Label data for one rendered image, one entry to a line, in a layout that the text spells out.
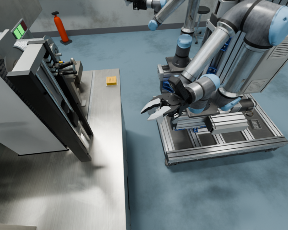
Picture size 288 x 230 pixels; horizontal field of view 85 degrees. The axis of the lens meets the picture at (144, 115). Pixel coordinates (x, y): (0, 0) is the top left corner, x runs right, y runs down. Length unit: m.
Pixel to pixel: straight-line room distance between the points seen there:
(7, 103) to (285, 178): 2.30
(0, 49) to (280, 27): 0.87
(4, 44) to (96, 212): 0.67
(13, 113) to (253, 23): 0.95
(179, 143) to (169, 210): 0.62
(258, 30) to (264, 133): 1.49
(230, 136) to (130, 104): 1.30
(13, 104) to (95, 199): 0.49
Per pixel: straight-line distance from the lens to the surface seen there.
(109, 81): 1.17
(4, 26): 1.32
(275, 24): 0.78
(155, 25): 1.39
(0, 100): 0.69
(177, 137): 1.71
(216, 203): 1.81
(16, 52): 0.71
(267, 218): 2.00
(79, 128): 0.78
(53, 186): 0.89
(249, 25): 0.81
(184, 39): 1.42
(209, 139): 1.79
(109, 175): 0.82
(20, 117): 0.74
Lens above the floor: 1.67
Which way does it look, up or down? 53 degrees down
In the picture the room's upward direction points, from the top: straight up
